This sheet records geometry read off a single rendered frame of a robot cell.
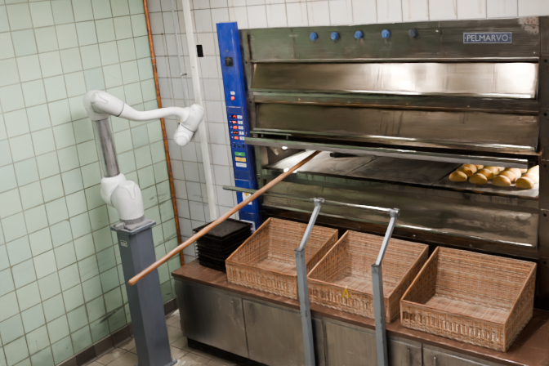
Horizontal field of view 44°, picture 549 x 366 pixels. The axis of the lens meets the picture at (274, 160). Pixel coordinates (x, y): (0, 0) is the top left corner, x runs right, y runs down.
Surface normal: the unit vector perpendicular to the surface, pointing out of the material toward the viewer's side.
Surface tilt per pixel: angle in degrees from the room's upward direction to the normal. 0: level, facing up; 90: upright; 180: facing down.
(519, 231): 70
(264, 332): 90
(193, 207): 90
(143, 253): 90
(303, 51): 90
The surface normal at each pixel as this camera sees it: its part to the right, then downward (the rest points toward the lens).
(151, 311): 0.77, 0.09
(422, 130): -0.60, -0.08
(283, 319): -0.61, 0.26
